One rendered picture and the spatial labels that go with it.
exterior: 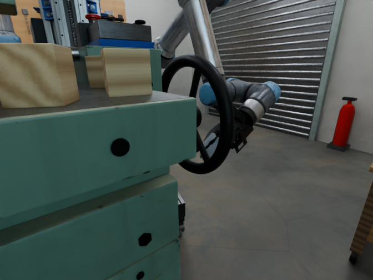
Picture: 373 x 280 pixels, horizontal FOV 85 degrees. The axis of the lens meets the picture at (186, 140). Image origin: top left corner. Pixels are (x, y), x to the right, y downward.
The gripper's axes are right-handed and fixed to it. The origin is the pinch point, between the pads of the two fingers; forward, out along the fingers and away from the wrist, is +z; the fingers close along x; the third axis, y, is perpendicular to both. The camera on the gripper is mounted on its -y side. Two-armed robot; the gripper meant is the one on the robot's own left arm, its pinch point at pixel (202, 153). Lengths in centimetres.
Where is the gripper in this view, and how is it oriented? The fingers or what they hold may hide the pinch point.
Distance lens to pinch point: 59.2
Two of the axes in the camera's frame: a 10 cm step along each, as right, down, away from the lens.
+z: -6.9, 6.5, -3.1
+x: -5.9, -2.6, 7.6
